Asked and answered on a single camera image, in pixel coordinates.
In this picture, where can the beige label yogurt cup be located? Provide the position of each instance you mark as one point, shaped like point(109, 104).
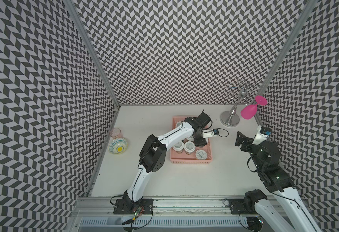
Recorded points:
point(179, 124)

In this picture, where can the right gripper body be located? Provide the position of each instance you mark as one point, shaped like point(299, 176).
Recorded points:
point(247, 146)

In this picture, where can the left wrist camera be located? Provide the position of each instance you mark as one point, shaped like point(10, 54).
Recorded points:
point(210, 133)

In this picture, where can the clear lid yogurt cup front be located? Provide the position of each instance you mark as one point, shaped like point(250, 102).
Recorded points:
point(201, 154)

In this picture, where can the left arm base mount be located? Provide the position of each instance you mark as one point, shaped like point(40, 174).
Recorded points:
point(121, 208)

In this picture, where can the patterned round plate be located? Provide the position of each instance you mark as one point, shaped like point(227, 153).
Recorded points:
point(118, 146)

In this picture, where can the silver metal cup stand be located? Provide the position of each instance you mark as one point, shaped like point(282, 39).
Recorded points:
point(231, 118)

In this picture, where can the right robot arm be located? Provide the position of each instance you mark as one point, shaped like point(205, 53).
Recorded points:
point(266, 158)

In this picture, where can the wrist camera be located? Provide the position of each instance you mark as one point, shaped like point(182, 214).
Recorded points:
point(263, 134)
point(210, 133)

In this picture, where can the clear pink glass cup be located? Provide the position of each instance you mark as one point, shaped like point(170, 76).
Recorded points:
point(115, 133)

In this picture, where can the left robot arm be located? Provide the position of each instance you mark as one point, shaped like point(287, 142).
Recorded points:
point(152, 155)

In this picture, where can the magenta plastic wine glass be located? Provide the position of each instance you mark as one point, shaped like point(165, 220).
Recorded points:
point(249, 111)

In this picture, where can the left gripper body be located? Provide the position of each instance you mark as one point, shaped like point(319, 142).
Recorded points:
point(199, 140)

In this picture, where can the pink plastic basket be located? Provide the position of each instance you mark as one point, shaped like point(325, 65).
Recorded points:
point(191, 154)

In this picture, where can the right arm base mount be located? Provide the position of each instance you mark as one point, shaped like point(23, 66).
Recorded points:
point(242, 206)

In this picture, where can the yogurt cup edge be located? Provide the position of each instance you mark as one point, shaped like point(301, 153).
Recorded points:
point(189, 147)
point(178, 147)

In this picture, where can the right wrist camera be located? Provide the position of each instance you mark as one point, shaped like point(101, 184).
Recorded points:
point(263, 134)

